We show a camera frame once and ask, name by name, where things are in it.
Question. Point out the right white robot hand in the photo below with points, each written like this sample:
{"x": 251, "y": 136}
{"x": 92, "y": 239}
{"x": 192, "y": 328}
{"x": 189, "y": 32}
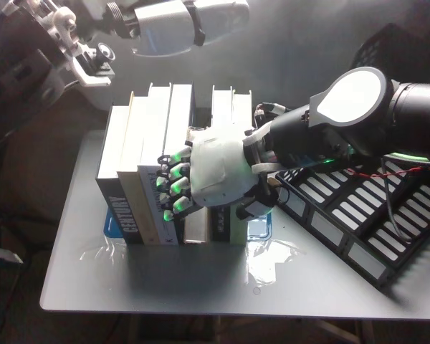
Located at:
{"x": 218, "y": 168}

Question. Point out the pale green book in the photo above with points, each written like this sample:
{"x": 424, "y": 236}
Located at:
{"x": 242, "y": 107}

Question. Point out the black Let It Be book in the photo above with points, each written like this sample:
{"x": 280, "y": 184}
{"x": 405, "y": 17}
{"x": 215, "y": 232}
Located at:
{"x": 179, "y": 114}

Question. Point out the blue metal bookend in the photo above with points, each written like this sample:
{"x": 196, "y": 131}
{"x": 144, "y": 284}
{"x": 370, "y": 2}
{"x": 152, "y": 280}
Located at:
{"x": 111, "y": 225}
{"x": 261, "y": 229}

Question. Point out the black book with white label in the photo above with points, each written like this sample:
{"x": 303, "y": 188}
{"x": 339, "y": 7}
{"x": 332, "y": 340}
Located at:
{"x": 222, "y": 107}

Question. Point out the cream spine book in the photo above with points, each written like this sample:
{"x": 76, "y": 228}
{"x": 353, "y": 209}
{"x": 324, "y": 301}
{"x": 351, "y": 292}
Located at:
{"x": 139, "y": 208}

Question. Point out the black Century book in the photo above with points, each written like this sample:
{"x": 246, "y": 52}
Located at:
{"x": 123, "y": 218}

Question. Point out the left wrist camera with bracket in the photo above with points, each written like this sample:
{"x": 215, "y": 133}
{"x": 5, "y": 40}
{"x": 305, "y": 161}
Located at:
{"x": 105, "y": 53}

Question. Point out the plain beige book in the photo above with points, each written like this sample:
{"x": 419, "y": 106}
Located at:
{"x": 195, "y": 229}

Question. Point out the white Fashionindia book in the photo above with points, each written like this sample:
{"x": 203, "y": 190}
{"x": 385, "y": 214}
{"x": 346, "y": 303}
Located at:
{"x": 154, "y": 125}

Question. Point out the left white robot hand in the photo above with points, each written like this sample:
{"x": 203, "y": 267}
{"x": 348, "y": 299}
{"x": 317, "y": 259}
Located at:
{"x": 165, "y": 25}

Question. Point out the black three-slot file rack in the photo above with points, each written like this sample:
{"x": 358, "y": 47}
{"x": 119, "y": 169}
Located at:
{"x": 397, "y": 50}

